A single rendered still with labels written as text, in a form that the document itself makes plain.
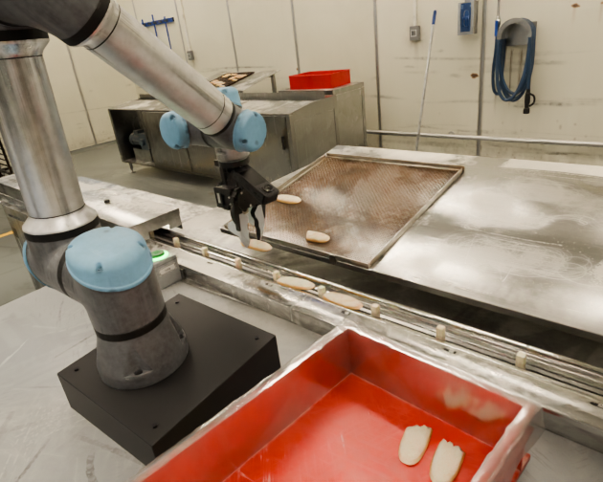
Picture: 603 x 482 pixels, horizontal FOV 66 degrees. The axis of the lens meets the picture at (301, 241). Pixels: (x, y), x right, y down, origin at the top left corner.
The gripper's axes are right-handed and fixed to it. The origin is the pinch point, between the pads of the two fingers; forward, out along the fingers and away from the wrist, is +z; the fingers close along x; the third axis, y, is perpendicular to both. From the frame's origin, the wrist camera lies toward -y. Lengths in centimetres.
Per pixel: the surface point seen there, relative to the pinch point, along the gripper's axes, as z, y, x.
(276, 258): 12.0, 5.9, -11.3
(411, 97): 32, 162, -371
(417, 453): 11, -57, 25
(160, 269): 6.0, 20.2, 15.3
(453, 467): 10, -62, 25
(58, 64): -39, 696, -262
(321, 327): 9.5, -27.5, 10.0
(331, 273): 12.0, -13.1, -11.9
